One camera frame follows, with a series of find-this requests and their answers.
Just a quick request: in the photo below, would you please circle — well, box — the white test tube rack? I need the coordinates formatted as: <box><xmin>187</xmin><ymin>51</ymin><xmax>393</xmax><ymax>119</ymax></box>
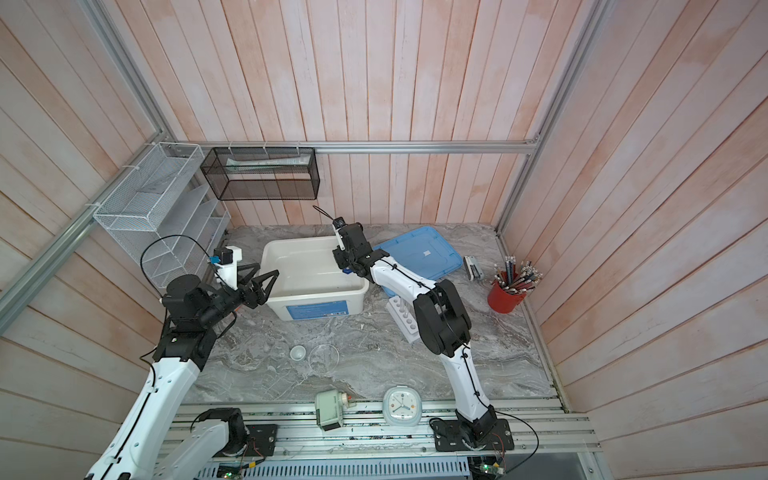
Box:
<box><xmin>386</xmin><ymin>296</ymin><xmax>420</xmax><ymax>344</ymax></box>

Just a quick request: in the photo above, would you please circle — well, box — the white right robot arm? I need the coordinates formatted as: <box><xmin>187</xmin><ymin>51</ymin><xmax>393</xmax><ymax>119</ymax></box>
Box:
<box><xmin>332</xmin><ymin>217</ymin><xmax>497</xmax><ymax>448</ymax></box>

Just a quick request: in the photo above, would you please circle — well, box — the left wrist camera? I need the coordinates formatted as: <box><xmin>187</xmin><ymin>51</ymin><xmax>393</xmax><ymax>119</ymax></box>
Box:
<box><xmin>210</xmin><ymin>247</ymin><xmax>234</xmax><ymax>265</ymax></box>

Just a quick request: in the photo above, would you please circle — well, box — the white mesh wall shelf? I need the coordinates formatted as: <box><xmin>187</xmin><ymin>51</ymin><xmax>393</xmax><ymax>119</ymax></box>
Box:
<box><xmin>94</xmin><ymin>143</ymin><xmax>231</xmax><ymax>291</ymax></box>

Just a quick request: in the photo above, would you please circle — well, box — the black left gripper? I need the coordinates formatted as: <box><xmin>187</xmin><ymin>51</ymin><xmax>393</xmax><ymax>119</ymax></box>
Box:
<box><xmin>199</xmin><ymin>262</ymin><xmax>280</xmax><ymax>326</ymax></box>

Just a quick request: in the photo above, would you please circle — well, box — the small white dish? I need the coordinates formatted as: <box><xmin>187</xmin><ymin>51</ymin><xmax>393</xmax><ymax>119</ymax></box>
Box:
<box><xmin>289</xmin><ymin>345</ymin><xmax>307</xmax><ymax>362</ymax></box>

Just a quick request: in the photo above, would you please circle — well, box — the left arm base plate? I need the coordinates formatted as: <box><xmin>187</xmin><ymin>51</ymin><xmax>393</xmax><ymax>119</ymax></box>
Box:
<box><xmin>244</xmin><ymin>424</ymin><xmax>278</xmax><ymax>459</ymax></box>

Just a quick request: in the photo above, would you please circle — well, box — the blue plastic bin lid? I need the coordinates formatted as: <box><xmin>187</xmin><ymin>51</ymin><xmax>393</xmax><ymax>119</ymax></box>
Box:
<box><xmin>376</xmin><ymin>226</ymin><xmax>463</xmax><ymax>281</ymax></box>

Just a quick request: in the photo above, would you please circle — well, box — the white analog alarm clock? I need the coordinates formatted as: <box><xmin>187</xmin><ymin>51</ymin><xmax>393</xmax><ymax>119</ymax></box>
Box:
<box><xmin>382</xmin><ymin>386</ymin><xmax>422</xmax><ymax>427</ymax></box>

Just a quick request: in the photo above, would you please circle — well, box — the black mesh wall basket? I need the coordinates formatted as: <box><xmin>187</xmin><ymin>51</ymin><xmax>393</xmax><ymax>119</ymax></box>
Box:
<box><xmin>201</xmin><ymin>146</ymin><xmax>321</xmax><ymax>201</ymax></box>

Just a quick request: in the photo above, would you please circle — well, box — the clear glass petri dish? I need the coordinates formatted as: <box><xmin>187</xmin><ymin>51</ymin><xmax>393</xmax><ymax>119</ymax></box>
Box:
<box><xmin>308</xmin><ymin>344</ymin><xmax>340</xmax><ymax>375</ymax></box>

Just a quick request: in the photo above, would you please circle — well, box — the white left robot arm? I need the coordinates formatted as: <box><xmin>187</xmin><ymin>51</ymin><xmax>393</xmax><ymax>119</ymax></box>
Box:
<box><xmin>86</xmin><ymin>247</ymin><xmax>279</xmax><ymax>479</ymax></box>

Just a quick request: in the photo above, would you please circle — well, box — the white green timer device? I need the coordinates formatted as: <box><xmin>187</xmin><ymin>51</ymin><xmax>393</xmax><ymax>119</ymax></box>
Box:
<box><xmin>315</xmin><ymin>390</ymin><xmax>349</xmax><ymax>431</ymax></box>

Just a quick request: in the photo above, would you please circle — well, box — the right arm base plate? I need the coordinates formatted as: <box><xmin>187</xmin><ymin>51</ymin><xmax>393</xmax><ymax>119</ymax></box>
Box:
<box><xmin>429</xmin><ymin>418</ymin><xmax>515</xmax><ymax>452</ymax></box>

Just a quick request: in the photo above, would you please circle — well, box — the red pencil cup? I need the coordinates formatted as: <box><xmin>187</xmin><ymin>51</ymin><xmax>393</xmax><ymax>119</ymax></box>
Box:
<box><xmin>487</xmin><ymin>256</ymin><xmax>543</xmax><ymax>314</ymax></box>

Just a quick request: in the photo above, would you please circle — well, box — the white plastic storage bin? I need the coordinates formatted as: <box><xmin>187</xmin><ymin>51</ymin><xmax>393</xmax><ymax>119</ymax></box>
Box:
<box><xmin>261</xmin><ymin>236</ymin><xmax>370</xmax><ymax>321</ymax></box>

